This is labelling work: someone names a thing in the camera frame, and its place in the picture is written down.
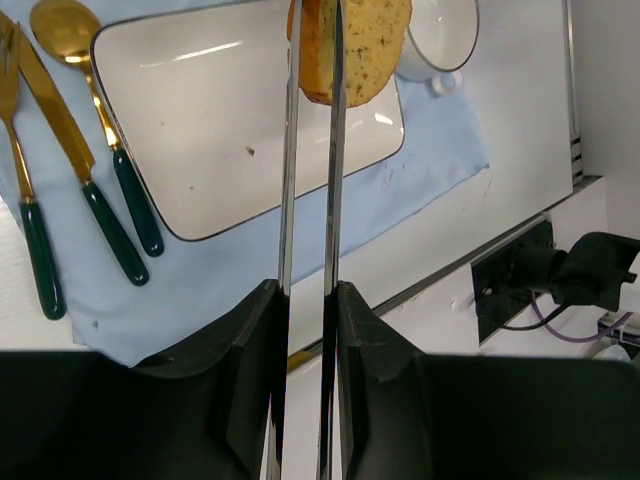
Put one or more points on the white cup black rim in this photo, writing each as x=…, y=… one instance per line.
x=440, y=39

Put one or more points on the aluminium rail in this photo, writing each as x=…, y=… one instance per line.
x=574, y=123

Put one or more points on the gold knife green handle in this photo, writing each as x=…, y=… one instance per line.
x=70, y=138

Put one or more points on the gold spoon green handle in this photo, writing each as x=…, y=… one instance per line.
x=65, y=30

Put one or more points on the gold fork green handle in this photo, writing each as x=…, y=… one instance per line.
x=45, y=272

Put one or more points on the light blue cloth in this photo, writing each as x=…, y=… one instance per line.
x=404, y=149

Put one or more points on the white rectangular plate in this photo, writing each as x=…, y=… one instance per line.
x=198, y=98

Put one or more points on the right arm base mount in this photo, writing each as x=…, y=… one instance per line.
x=598, y=271

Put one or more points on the brown bread slice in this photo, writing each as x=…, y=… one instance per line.
x=374, y=32

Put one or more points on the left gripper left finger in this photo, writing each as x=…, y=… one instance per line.
x=196, y=410

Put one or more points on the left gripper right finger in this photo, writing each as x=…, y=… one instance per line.
x=407, y=414

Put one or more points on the steel kitchen tongs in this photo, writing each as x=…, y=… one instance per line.
x=274, y=463

